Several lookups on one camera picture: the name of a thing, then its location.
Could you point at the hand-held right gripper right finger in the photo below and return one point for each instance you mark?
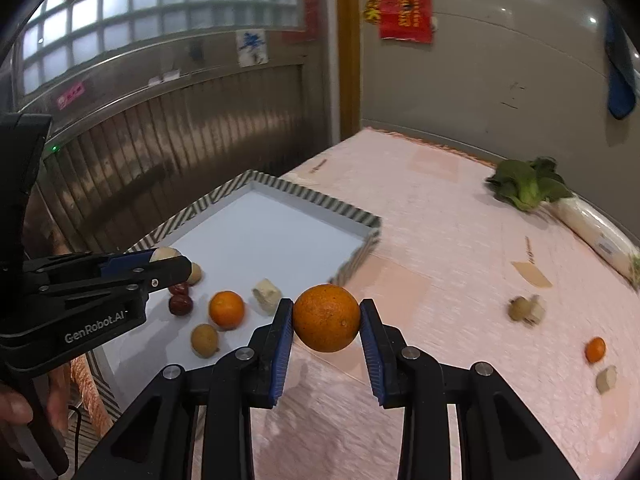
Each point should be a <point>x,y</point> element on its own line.
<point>372,355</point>

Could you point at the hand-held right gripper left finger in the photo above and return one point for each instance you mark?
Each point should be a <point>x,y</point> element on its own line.
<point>281,355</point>

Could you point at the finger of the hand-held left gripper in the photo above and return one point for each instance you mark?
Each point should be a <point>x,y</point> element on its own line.
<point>170,270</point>
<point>125,262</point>

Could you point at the peeled banana piece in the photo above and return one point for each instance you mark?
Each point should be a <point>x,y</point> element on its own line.
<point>606,379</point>
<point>537,314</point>
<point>265,296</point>
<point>166,253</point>

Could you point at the red date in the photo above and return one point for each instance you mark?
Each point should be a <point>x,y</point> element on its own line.
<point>179,289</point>
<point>180,305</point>

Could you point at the tan longan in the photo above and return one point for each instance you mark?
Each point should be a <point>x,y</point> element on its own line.
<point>196,274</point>

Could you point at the brown kiwi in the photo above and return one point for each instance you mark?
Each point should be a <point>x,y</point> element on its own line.
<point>205,341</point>

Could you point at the white tray with striped rim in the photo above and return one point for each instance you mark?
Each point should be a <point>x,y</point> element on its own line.
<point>280,230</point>

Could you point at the person's left hand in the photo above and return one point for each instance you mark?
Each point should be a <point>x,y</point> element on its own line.
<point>12,410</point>

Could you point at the pink table cover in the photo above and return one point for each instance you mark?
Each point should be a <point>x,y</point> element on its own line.
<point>450,260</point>

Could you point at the metal roller shutter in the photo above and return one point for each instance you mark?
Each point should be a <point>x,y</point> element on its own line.
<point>175,130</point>

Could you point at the small kiwi on table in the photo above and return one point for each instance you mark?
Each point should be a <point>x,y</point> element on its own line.
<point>519,309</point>

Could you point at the pink sticker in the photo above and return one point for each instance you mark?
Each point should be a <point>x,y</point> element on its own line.
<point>70,95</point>

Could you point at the small tan scrap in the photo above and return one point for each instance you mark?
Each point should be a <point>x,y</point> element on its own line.
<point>318,165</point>

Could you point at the small mandarin orange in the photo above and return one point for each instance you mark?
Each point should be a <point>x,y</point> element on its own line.
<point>595,351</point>

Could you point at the green bok choy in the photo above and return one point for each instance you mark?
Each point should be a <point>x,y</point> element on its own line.
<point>525,185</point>

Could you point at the white and blue sticker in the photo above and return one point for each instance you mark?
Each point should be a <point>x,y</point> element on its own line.
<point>251,47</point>

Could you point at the wrapped white radish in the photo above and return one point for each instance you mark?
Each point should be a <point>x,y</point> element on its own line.
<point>585,225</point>

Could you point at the glass block window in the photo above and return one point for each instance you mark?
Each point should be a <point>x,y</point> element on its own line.
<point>150,0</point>

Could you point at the blue cloth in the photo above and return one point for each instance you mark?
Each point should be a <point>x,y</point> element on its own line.
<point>620,85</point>

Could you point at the yellow door post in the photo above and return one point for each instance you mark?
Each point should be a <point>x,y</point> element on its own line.
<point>348,60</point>

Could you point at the red wall poster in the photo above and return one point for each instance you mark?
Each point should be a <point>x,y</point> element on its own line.
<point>405,5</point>

